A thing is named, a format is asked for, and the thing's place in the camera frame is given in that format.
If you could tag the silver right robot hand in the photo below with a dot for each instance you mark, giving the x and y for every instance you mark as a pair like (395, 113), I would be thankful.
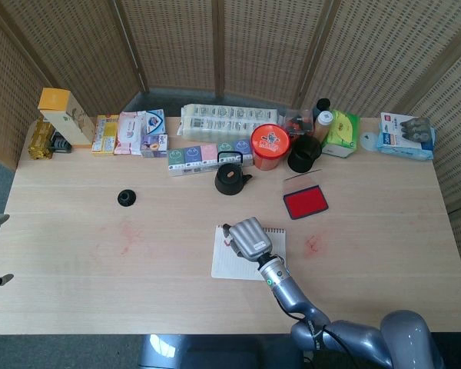
(249, 238)

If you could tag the small red stamp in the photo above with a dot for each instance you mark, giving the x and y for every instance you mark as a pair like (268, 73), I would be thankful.
(227, 241)

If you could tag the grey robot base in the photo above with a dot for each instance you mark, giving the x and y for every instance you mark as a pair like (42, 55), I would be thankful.
(215, 353)

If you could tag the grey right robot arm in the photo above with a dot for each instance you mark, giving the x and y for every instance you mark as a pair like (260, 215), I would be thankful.
(292, 296)

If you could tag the white spiral notepad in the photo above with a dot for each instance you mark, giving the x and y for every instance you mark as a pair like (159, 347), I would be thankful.
(224, 265)

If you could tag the red ink pad clear lid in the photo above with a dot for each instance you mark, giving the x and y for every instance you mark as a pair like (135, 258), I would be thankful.
(305, 201)

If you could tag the gold foil package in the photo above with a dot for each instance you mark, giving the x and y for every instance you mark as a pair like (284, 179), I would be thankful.
(40, 140)

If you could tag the orange lidded tub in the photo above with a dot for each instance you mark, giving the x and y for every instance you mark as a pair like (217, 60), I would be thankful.
(270, 142)

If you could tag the multicolour pocket tissue pack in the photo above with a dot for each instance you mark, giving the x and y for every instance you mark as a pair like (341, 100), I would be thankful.
(192, 157)

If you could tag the black mesh pen cup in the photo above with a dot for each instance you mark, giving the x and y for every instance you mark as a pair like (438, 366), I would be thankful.
(303, 153)

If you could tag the tall beige gift box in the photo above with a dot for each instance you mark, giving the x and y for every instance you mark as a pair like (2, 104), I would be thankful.
(67, 123)

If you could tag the large clear tissue bundle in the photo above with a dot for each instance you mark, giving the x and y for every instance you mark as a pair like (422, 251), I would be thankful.
(223, 119)

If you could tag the clear plastic clip box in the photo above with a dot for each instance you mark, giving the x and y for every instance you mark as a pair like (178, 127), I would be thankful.
(297, 121)

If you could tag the small black round cap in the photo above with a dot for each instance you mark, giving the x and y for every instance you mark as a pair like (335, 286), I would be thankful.
(127, 198)

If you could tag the small purple box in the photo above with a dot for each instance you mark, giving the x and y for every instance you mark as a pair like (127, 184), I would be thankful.
(153, 145)

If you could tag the brown bottle white cap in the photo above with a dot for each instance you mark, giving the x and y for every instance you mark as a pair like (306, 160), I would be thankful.
(322, 125)

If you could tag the flat yellow box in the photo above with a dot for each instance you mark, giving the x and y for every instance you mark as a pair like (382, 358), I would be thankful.
(104, 134)

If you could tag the green tissue pack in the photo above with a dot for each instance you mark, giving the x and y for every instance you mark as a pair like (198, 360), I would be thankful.
(342, 130)

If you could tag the blue and white box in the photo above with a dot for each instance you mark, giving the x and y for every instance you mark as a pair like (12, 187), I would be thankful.
(153, 121)

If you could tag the dark bottle black cap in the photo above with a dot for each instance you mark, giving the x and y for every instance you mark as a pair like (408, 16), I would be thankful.
(323, 104)

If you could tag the pale round disc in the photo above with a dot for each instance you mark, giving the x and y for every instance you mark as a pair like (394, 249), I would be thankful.
(369, 141)

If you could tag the pink wet wipes pack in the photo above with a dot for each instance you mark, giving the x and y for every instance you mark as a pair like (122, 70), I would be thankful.
(128, 132)

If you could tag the light blue plastic pack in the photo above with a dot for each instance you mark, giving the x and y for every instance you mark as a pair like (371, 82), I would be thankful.
(411, 153)

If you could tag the correction tape blister pack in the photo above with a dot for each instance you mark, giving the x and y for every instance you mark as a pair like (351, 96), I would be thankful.
(401, 128)

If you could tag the woven folding screen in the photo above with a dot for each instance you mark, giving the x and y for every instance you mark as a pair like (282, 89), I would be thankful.
(176, 38)

